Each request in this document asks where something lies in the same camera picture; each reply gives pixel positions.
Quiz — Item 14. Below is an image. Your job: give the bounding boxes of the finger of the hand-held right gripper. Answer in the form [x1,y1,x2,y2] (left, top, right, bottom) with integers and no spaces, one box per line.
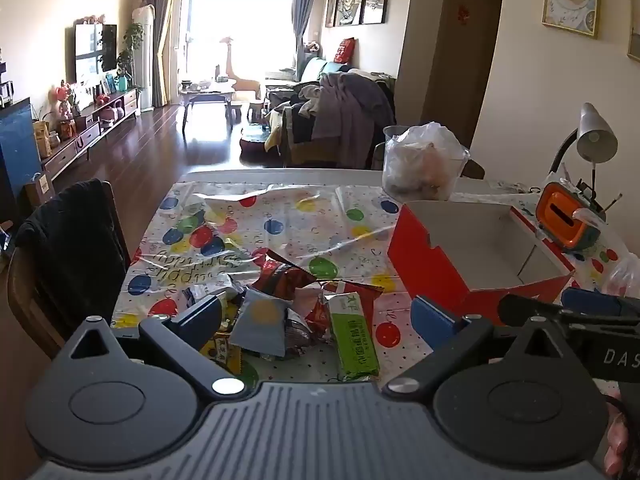
[561,287,640,317]
[499,294,576,329]

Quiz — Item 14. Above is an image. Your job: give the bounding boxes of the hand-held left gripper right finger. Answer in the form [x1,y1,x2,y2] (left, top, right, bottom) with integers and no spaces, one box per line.
[381,294,581,403]

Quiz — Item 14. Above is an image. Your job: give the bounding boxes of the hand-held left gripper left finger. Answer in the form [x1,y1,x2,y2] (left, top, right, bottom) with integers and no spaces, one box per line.
[52,294,246,403]

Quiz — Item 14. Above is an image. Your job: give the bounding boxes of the silver snack packet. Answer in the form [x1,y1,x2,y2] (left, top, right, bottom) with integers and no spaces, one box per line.
[182,274,246,311]

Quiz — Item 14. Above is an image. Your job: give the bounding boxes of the yellow snack packet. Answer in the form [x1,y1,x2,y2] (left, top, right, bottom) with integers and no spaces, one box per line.
[200,310,259,382]

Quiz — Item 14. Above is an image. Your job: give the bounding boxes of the red cardboard box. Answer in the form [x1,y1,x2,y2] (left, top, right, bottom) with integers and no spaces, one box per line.
[387,199,577,323]

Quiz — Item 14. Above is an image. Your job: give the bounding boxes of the grey blue snack packet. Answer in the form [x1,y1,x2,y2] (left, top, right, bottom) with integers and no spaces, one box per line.
[230,290,293,359]

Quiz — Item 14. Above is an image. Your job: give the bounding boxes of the bright red snack packet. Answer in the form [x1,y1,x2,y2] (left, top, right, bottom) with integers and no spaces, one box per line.
[305,280,386,343]

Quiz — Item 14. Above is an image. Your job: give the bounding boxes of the dark red snack packet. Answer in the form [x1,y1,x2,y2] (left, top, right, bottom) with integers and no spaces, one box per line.
[247,249,321,306]

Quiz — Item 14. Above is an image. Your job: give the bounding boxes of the person's right hand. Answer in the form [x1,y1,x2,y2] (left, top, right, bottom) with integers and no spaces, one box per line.
[602,394,633,477]

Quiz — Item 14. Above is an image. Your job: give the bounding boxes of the clear plastic bag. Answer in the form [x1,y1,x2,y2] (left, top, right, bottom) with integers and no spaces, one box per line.
[602,252,640,298]

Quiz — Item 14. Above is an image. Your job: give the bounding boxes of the orange green desk organizer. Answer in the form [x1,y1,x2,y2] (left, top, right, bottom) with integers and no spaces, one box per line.
[537,181,608,253]

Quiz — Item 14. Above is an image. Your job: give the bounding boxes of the balloon print tablecloth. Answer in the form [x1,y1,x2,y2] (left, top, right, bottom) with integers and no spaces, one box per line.
[111,180,640,396]

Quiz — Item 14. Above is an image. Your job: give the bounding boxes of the black jacket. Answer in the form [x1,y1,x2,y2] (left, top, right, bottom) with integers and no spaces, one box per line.
[15,178,126,328]

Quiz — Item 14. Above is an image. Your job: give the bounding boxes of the clear plastic container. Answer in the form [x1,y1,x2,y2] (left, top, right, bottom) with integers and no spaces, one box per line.
[382,121,472,203]

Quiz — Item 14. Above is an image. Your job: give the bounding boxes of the white plastic bag with food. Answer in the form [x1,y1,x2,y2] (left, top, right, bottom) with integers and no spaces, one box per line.
[387,121,466,197]

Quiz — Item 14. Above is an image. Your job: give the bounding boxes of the grey desk lamp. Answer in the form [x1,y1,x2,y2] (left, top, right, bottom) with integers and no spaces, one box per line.
[547,102,618,191]

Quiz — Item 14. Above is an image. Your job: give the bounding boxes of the wooden chair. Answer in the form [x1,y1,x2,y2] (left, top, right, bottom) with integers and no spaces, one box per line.
[6,180,132,361]

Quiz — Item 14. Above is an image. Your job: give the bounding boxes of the round floor cushion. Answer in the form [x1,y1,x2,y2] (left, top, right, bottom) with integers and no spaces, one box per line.
[240,127,281,162]

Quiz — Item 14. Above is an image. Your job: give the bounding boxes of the wooden television cabinet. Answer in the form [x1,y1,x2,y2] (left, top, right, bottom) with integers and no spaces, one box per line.
[40,87,141,181]

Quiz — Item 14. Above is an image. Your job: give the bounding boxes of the coffee table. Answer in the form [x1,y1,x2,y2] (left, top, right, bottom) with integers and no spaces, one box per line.
[179,80,236,133]

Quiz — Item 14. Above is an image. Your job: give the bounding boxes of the grey pile of clothes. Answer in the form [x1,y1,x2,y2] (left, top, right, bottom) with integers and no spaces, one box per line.
[287,72,397,171]

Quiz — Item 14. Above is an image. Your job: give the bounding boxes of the giraffe figurine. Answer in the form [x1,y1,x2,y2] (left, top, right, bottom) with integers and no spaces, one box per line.
[220,36,262,101]

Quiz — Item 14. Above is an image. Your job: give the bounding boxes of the blue cabinet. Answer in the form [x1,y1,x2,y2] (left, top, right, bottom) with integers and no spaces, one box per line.
[0,97,43,211]

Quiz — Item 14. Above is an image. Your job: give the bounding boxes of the brown door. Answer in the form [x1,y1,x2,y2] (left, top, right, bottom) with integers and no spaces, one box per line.
[420,0,506,171]

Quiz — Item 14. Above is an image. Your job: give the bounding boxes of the white tower air conditioner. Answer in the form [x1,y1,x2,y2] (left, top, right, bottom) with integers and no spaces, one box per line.
[131,6,156,111]

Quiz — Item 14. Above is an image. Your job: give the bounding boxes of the dark sofa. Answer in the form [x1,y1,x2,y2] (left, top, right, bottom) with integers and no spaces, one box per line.
[264,56,396,168]

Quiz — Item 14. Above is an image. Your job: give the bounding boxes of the green potted plant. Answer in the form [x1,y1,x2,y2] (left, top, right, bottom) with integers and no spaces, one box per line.
[117,22,144,88]

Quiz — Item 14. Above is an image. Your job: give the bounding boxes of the grey yellow curtain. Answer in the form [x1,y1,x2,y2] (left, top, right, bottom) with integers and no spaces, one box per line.
[150,0,179,108]

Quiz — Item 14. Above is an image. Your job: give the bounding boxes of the flat screen television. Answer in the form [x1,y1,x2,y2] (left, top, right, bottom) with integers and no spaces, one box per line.
[75,23,118,83]

